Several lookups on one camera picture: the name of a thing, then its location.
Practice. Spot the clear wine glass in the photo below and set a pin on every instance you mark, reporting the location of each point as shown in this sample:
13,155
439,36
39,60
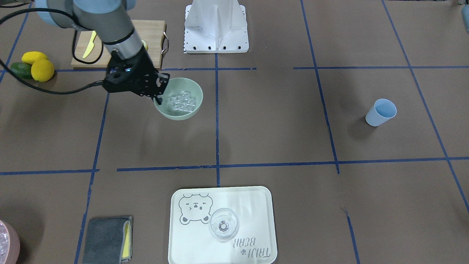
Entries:
224,224

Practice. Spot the pink bowl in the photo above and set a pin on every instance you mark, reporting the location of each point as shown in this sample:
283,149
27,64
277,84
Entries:
9,244

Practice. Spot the light blue plastic cup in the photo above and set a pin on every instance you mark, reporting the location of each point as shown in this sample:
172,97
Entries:
381,111

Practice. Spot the yellow sponge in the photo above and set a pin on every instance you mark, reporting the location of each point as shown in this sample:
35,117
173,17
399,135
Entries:
126,252

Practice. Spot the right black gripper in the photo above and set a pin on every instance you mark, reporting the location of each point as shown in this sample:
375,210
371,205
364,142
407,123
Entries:
145,70

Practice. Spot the green ceramic bowl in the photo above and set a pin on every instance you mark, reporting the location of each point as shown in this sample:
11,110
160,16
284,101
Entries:
175,87

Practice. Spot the green avocado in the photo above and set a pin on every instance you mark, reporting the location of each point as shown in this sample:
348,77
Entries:
22,70

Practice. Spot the yellow lemon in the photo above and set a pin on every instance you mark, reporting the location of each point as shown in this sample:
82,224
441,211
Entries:
42,70

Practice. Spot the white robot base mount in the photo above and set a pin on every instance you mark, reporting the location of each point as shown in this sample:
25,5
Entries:
215,26

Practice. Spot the yellow mango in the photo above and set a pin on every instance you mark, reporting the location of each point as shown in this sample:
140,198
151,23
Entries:
33,56

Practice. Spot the wooden cutting board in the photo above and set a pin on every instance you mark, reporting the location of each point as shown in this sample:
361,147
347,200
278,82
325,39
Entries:
151,31

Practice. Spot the lemon half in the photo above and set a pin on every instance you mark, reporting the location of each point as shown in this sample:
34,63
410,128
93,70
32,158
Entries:
144,43

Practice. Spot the cream bear tray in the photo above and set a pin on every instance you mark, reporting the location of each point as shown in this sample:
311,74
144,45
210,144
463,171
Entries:
190,237

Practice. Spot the yellow plastic knife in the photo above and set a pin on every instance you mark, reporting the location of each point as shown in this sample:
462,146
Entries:
90,45

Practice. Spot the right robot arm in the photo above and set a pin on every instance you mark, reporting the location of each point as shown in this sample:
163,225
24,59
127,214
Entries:
109,18

